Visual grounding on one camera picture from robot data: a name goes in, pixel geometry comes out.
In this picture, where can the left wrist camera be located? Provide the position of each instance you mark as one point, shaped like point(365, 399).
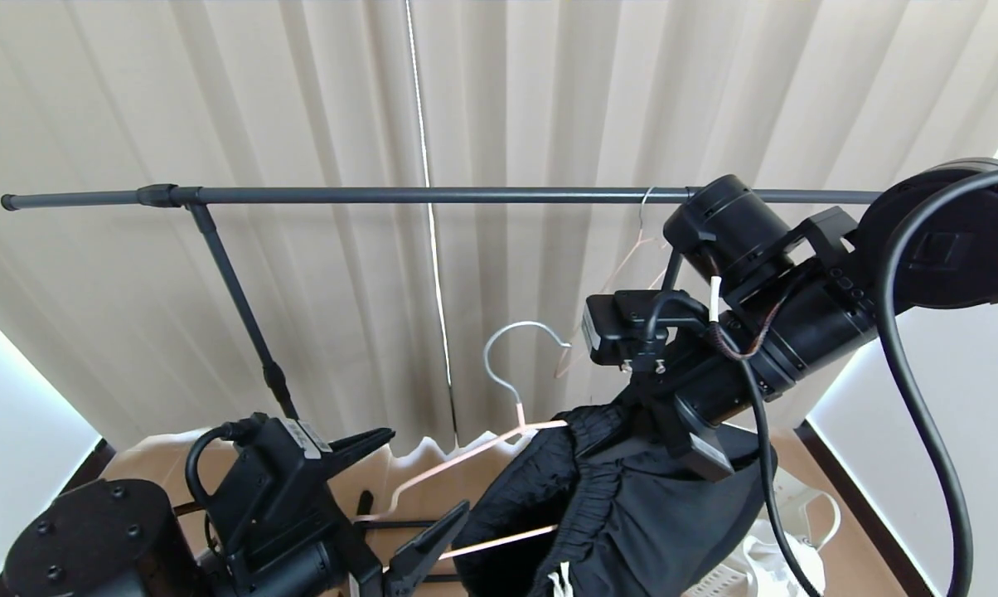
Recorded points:
point(275, 473)

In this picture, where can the beige curtain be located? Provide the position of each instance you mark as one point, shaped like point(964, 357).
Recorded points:
point(549, 99)

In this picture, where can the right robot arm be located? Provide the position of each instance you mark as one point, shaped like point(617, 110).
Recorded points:
point(963, 249)

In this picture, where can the white laundry basket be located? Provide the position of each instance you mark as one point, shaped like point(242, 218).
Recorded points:
point(719, 582)

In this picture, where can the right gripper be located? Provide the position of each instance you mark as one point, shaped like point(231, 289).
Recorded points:
point(814, 340)

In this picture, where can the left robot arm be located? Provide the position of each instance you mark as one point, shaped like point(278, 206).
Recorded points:
point(93, 539)

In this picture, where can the black clothes rack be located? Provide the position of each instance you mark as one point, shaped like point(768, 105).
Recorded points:
point(466, 196)

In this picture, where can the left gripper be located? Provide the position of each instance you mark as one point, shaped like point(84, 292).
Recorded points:
point(300, 572)

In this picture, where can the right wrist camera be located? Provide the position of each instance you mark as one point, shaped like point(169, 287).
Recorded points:
point(611, 332)

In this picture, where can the pink clothes hanger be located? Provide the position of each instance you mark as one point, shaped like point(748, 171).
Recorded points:
point(519, 414)
point(623, 265)

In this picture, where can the black trousers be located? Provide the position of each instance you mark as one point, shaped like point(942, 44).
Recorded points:
point(632, 522)

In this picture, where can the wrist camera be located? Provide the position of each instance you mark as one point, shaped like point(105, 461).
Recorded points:
point(611, 332)
point(275, 473)

